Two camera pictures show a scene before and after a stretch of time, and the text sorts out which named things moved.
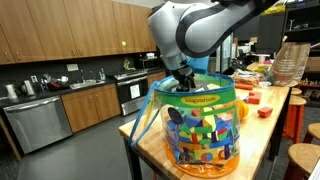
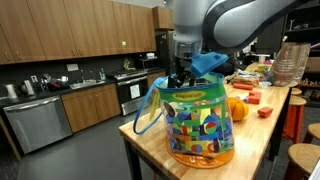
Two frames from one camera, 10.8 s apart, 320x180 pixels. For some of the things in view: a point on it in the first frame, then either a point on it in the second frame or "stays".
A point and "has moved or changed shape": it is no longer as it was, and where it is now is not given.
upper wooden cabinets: (48, 30) stays
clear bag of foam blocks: (200, 129) has moved or changed shape
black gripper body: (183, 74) stays
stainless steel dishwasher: (39, 123) stays
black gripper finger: (181, 87) -> (171, 82)
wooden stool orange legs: (294, 117) stays
